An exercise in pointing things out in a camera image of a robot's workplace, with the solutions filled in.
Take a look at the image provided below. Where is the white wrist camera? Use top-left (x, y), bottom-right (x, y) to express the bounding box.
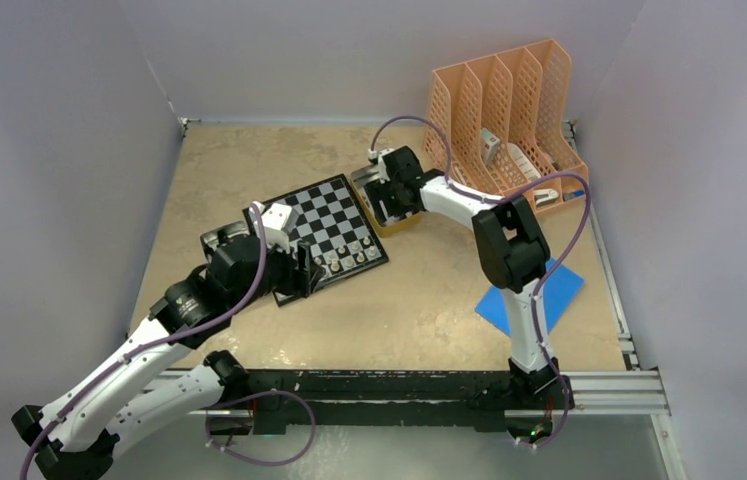
top-left (249, 202), bottom-right (298, 253)
top-left (367, 148), bottom-right (395, 183)

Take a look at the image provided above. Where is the orange file organizer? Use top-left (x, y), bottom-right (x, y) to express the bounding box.
top-left (422, 39), bottom-right (588, 214)

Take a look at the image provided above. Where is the silver tray of black pieces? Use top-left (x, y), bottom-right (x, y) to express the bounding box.
top-left (200, 221), bottom-right (249, 260)

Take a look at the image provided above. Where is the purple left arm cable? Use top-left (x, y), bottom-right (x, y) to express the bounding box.
top-left (18, 201), bottom-right (270, 480)

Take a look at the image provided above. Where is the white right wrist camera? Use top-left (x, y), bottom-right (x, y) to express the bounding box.
top-left (367, 148), bottom-right (395, 183)

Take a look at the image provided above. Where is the white stapler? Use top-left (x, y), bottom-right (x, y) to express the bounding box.
top-left (533, 188), bottom-right (559, 208)

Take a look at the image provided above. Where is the black base bar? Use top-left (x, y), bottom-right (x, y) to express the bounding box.
top-left (217, 369), bottom-right (575, 439)

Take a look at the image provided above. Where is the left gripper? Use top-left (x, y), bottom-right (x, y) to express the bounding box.
top-left (229, 234), bottom-right (323, 314)

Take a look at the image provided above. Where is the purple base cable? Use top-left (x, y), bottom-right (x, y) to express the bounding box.
top-left (205, 388), bottom-right (317, 466)

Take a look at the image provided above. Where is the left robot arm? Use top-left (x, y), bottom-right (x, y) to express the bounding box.
top-left (11, 234), bottom-right (322, 479)

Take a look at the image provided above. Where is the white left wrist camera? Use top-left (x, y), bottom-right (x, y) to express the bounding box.
top-left (249, 202), bottom-right (298, 253)

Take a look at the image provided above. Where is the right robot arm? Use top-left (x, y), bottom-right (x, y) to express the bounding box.
top-left (364, 146), bottom-right (558, 407)

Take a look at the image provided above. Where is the blue flat sheet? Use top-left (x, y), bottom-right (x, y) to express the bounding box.
top-left (474, 265), bottom-right (584, 335)

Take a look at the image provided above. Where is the black and white chessboard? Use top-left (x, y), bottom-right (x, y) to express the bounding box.
top-left (263, 174), bottom-right (389, 293)

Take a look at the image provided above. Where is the yellow tray of white pieces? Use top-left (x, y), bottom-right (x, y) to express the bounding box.
top-left (350, 165), bottom-right (421, 238)

